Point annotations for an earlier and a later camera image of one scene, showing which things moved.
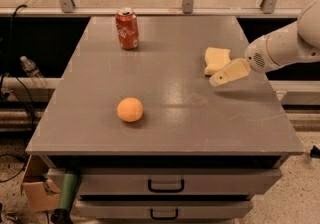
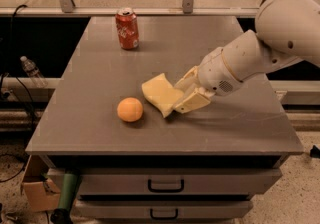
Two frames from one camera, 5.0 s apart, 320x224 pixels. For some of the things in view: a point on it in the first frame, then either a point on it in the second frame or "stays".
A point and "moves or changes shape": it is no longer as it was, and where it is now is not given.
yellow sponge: [215, 60] moves or changes shape
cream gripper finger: [238, 69] -> [199, 98]
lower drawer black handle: [163, 218] stays
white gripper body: [257, 54] -> [215, 74]
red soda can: [127, 28] stays
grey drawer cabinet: [151, 140] stays
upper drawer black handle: [166, 190] stays
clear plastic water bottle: [32, 71] stays
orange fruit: [130, 109] stays
